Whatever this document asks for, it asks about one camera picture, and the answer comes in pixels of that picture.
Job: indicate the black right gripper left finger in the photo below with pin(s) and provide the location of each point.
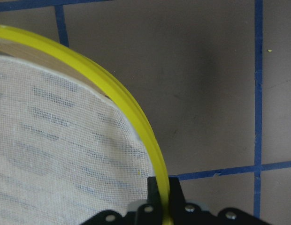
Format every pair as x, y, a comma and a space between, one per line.
153, 195

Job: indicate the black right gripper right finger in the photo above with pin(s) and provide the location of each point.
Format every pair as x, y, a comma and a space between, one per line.
176, 197

